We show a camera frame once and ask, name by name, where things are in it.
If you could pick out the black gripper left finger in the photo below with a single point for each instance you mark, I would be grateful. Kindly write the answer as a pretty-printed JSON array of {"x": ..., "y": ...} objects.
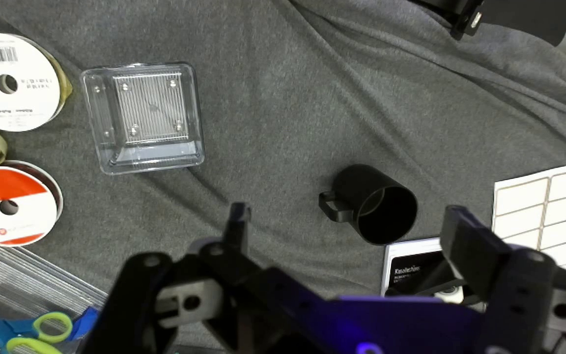
[{"x": 129, "y": 320}]

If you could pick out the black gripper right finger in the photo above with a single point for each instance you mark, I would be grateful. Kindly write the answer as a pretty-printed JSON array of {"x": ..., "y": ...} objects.
[{"x": 512, "y": 281}]

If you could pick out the clear compartment case right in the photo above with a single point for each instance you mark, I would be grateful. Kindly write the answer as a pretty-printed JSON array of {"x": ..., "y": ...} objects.
[{"x": 33, "y": 285}]

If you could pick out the white label sheet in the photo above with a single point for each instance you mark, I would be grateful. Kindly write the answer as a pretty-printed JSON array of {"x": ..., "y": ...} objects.
[{"x": 532, "y": 210}]

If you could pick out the black cup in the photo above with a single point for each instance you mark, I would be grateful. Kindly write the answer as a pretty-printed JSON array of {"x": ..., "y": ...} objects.
[{"x": 379, "y": 206}]

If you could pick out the red and white ribbon spool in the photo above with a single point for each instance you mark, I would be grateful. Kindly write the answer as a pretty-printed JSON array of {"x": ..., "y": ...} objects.
[{"x": 31, "y": 202}]

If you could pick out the small clear plastic box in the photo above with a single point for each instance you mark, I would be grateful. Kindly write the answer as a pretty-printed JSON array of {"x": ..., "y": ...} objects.
[{"x": 145, "y": 116}]

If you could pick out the grey table cloth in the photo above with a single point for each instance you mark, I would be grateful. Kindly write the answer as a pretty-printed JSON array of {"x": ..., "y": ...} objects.
[{"x": 290, "y": 92}]

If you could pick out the green handled scissors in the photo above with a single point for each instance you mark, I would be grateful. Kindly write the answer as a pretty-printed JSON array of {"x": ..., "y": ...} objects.
[{"x": 46, "y": 332}]

